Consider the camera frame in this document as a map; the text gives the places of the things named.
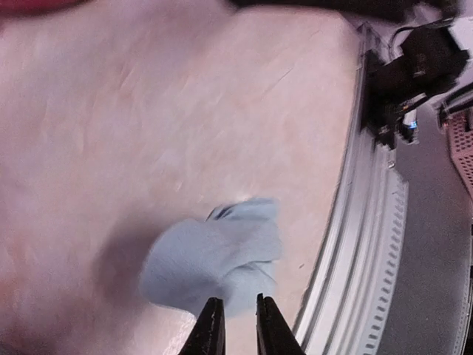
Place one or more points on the pink perforated basket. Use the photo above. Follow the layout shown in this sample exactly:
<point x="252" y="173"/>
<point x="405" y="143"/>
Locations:
<point x="459" y="131"/>

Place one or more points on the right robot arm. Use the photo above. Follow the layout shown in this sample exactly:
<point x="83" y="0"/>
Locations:
<point x="424" y="61"/>

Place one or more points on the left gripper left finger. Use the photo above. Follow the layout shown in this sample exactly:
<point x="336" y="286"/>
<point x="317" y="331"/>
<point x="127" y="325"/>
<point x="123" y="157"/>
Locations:
<point x="208" y="334"/>

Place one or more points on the front aluminium rail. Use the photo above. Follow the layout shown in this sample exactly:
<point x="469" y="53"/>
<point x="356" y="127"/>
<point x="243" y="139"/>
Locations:
<point x="346" y="305"/>

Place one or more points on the red floral plate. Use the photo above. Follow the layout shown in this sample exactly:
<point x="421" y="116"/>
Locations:
<point x="35" y="7"/>

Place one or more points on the small blue cleaning cloth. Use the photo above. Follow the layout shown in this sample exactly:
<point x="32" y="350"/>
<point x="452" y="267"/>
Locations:
<point x="231" y="256"/>

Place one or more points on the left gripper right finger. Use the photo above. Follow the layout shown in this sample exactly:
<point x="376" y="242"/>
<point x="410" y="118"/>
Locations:
<point x="274" y="337"/>

